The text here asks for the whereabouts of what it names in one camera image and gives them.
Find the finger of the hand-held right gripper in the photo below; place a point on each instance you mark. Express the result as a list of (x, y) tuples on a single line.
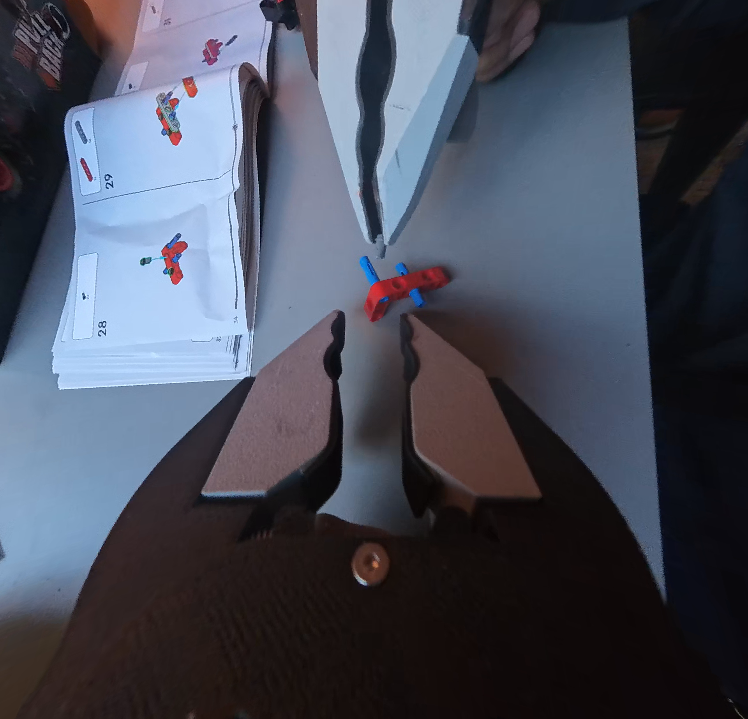
[(339, 58), (426, 87)]

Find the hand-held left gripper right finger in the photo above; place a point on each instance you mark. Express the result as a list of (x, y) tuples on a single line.
[(461, 432)]

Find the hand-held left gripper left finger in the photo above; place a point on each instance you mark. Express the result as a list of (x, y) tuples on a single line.
[(274, 432)]

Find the red lego piece with blue pins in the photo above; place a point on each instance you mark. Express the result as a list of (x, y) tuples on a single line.
[(385, 289)]

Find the small grey lego pin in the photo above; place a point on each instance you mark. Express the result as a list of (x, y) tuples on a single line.
[(380, 248)]

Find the black lego piece with red pin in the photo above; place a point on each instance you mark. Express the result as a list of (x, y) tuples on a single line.
[(274, 10)]

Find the open lego instruction booklet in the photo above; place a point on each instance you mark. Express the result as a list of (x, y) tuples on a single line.
[(158, 204)]

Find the black lego set box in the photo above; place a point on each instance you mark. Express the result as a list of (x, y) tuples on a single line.
[(35, 87)]

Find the person's right hand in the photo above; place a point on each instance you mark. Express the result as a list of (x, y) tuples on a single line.
[(511, 35)]

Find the tan cardboard box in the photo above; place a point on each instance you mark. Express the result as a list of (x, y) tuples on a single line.
[(105, 0)]

